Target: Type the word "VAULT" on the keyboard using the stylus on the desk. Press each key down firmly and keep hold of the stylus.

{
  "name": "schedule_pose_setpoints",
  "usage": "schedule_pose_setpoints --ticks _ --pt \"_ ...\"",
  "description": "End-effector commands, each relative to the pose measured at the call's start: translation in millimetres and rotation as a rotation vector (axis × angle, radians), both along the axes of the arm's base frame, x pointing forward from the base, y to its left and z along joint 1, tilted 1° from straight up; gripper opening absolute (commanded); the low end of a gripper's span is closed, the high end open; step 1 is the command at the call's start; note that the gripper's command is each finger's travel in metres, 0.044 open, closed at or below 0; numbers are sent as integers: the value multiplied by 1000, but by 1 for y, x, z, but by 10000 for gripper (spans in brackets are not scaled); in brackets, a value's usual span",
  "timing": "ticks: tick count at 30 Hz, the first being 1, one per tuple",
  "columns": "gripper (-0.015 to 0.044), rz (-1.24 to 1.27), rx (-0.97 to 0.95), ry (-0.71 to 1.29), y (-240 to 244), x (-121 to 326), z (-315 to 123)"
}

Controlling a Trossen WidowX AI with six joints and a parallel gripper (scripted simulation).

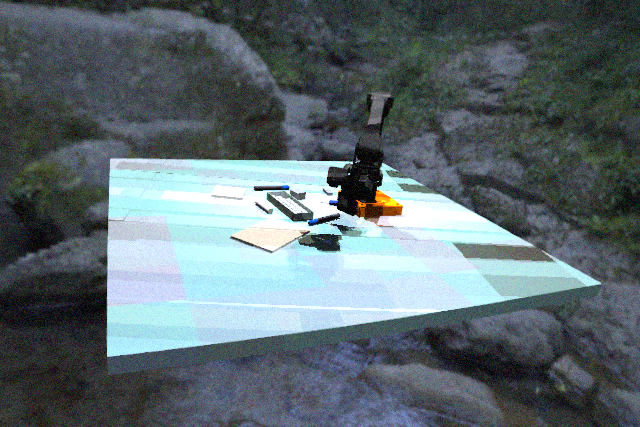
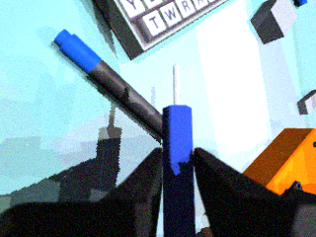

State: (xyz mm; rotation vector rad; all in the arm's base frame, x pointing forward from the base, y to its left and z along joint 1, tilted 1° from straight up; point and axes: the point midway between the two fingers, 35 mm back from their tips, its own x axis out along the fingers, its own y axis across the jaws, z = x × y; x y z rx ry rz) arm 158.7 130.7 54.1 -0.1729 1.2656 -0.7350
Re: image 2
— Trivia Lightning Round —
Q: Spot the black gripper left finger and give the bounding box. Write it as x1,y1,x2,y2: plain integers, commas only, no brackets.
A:
0,147,163,237

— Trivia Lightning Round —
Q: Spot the grey keyboard with white letter keys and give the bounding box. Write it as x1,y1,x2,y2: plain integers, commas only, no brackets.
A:
93,0,229,61

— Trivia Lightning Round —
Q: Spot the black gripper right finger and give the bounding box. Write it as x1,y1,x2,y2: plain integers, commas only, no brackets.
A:
194,147,316,237

